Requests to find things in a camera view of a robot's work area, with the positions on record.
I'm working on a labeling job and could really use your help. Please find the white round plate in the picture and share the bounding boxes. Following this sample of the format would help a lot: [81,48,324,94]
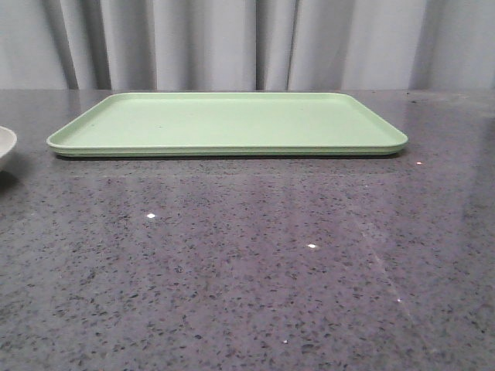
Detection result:
[0,126,17,170]

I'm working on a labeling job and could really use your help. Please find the light green rectangular tray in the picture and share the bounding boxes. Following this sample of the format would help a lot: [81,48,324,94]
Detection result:
[46,92,408,157]

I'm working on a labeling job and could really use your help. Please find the grey pleated curtain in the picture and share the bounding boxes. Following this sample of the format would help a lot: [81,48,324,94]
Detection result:
[1,1,494,90]

